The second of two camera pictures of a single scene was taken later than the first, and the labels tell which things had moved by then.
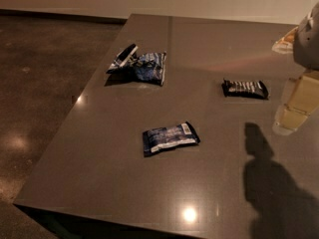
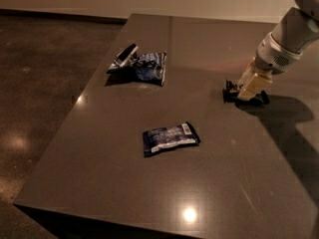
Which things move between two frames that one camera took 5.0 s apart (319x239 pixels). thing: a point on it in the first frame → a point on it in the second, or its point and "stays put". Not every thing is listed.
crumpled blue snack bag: [150, 68] stays put
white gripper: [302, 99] → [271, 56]
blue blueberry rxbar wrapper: [170, 136] stays put
